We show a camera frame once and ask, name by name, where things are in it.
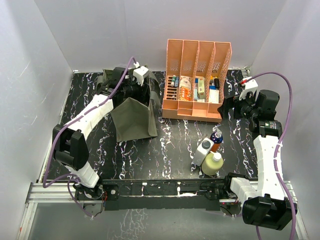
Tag purple cable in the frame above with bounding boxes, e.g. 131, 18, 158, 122
246, 71, 297, 240
42, 56, 138, 218

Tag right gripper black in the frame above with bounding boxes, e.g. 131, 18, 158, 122
217, 90, 259, 121

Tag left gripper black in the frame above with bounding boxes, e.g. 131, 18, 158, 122
121, 76, 150, 105

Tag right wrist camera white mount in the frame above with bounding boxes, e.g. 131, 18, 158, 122
239, 77, 258, 101

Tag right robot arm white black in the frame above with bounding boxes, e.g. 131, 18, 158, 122
218, 89, 298, 231

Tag small blue tubes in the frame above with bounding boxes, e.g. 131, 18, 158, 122
170, 75, 180, 88

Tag olive green canvas bag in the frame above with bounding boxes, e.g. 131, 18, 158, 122
111, 69, 161, 142

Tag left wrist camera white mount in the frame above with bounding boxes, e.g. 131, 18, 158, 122
133, 62, 150, 86

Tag dark blue orange pump bottle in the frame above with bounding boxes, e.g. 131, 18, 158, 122
210, 129, 223, 153

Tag white bottle grey cap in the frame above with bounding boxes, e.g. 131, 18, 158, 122
193, 137, 214, 166

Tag white box in organizer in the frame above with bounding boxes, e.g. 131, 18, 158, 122
208, 88, 220, 104

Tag pale yellow bottle white cap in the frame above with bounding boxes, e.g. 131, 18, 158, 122
201, 151, 224, 176

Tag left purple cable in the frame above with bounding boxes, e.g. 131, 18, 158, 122
42, 56, 138, 218

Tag red white snack packet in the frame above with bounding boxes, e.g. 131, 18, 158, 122
179, 75, 192, 101

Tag black front rail frame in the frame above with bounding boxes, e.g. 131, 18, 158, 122
74, 174, 251, 212

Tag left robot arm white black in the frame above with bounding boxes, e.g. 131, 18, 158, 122
49, 63, 150, 200

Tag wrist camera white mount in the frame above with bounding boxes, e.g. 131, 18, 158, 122
133, 62, 150, 86
239, 77, 258, 101

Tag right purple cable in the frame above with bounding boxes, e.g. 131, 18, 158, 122
246, 71, 297, 240

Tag orange plastic file organizer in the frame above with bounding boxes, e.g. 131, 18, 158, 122
162, 39, 232, 123

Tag green white small box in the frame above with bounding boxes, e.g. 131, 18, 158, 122
194, 76, 206, 103

